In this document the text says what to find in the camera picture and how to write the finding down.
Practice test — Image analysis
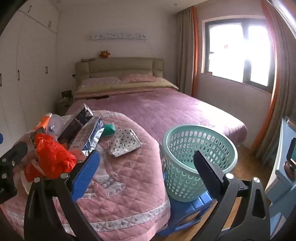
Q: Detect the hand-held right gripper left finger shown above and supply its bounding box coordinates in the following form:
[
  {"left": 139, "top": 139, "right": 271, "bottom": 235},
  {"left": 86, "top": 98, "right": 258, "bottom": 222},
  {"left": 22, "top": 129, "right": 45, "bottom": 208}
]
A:
[{"left": 24, "top": 150, "right": 109, "bottom": 241}]

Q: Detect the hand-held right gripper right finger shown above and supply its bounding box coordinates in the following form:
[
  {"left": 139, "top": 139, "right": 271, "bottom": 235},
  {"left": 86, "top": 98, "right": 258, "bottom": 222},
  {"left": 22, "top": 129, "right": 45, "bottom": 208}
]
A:
[{"left": 193, "top": 150, "right": 271, "bottom": 241}]

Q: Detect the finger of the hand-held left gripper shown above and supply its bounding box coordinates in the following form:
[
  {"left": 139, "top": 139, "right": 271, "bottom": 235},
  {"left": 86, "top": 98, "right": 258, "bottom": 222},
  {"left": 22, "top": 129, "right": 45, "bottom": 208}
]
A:
[{"left": 0, "top": 141, "right": 28, "bottom": 204}]

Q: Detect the green plastic mesh basket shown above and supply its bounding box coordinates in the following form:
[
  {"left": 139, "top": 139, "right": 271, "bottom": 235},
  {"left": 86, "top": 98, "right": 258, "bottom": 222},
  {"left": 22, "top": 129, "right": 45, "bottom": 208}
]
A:
[{"left": 163, "top": 125, "right": 238, "bottom": 200}]

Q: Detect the orange paper cup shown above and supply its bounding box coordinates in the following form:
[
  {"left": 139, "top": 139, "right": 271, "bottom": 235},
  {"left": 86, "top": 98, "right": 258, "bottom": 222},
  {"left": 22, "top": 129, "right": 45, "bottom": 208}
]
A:
[{"left": 34, "top": 113, "right": 53, "bottom": 133}]

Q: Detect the pink quilted blanket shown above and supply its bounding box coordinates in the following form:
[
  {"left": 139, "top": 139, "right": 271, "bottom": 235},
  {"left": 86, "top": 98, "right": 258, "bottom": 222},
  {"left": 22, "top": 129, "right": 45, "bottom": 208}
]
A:
[{"left": 0, "top": 110, "right": 171, "bottom": 241}]

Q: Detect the silver blue drink carton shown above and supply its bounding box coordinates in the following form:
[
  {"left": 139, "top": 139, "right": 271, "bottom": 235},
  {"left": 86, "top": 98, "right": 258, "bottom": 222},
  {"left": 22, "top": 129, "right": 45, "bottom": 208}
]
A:
[{"left": 69, "top": 116, "right": 105, "bottom": 157}]

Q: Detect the brown snack box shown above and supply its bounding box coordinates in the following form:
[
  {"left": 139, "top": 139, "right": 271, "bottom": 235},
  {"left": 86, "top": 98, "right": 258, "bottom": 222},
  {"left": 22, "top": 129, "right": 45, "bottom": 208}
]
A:
[{"left": 29, "top": 127, "right": 45, "bottom": 149}]

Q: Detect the orange plastic bag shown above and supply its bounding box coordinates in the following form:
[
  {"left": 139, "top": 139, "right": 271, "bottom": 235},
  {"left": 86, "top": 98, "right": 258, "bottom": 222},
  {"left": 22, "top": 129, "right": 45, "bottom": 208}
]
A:
[{"left": 24, "top": 133, "right": 77, "bottom": 182}]

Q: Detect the blue plastic stool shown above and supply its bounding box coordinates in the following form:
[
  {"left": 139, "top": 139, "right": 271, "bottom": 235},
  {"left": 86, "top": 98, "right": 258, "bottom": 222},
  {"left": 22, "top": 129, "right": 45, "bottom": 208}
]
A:
[{"left": 162, "top": 167, "right": 218, "bottom": 237}]

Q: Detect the green crumpled packet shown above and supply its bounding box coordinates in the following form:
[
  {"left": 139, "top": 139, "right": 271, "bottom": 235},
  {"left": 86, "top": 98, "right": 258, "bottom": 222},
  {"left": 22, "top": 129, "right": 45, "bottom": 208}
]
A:
[{"left": 103, "top": 124, "right": 115, "bottom": 137}]

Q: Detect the dark drink carton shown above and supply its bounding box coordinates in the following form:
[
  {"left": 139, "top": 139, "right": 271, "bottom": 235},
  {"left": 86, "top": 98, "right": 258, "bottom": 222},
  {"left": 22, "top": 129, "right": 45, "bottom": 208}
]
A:
[{"left": 57, "top": 103, "right": 94, "bottom": 145}]

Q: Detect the polka dot paper bag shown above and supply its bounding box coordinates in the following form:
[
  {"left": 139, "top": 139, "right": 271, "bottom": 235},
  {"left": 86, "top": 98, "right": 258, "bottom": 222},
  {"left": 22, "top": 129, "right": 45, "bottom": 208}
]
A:
[{"left": 108, "top": 128, "right": 144, "bottom": 158}]

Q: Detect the clear plastic bottle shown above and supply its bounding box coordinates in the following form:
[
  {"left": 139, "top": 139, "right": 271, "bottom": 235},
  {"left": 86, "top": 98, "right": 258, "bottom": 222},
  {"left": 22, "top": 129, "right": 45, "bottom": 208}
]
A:
[{"left": 46, "top": 114, "right": 67, "bottom": 135}]

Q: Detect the beige nightstand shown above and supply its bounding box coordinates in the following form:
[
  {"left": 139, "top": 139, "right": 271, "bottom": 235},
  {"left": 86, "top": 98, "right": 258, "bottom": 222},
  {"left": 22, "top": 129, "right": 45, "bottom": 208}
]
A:
[{"left": 57, "top": 96, "right": 74, "bottom": 116}]

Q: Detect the purple bedspread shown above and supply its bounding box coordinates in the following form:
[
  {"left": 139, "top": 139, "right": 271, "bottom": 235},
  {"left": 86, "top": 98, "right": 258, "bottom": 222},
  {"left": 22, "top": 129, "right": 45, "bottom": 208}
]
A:
[{"left": 66, "top": 88, "right": 248, "bottom": 149}]

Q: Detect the black smartphone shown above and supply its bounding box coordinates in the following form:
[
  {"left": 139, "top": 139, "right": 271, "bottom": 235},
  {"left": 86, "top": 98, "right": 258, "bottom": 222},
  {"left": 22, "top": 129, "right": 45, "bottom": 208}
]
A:
[{"left": 287, "top": 138, "right": 296, "bottom": 167}]

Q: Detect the pink pillow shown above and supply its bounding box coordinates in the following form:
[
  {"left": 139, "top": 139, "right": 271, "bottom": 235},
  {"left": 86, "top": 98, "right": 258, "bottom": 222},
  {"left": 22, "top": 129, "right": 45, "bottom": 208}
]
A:
[
  {"left": 79, "top": 76, "right": 122, "bottom": 87},
  {"left": 121, "top": 72, "right": 162, "bottom": 84}
]

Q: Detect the white wardrobe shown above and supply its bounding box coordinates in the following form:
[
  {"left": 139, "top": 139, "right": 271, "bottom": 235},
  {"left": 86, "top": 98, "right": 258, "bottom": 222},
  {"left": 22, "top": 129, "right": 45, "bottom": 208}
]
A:
[{"left": 0, "top": 0, "right": 59, "bottom": 151}]

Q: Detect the beige folded bed sheet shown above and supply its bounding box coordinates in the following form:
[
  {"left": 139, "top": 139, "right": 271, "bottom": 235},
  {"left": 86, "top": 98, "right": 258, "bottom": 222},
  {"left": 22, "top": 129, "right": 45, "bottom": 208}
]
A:
[{"left": 73, "top": 78, "right": 179, "bottom": 98}]

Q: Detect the beige padded headboard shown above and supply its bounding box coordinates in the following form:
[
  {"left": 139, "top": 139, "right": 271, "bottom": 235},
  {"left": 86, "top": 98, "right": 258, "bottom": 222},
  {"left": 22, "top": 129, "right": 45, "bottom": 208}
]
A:
[{"left": 75, "top": 57, "right": 164, "bottom": 90}]

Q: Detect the grey orange curtain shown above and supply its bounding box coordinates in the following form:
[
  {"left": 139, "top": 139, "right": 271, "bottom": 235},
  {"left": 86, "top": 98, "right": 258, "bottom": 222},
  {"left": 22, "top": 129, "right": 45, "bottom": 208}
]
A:
[
  {"left": 177, "top": 6, "right": 198, "bottom": 96},
  {"left": 254, "top": 0, "right": 296, "bottom": 160}
]

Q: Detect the dark framed window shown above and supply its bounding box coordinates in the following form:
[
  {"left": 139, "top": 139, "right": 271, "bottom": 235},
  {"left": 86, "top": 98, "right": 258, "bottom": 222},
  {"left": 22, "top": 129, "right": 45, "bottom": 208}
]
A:
[{"left": 201, "top": 17, "right": 273, "bottom": 93}]

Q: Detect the long white wall decoration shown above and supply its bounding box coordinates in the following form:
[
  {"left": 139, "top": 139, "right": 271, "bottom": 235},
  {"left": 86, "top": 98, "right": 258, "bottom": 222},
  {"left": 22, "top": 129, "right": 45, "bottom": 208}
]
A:
[{"left": 92, "top": 32, "right": 147, "bottom": 41}]

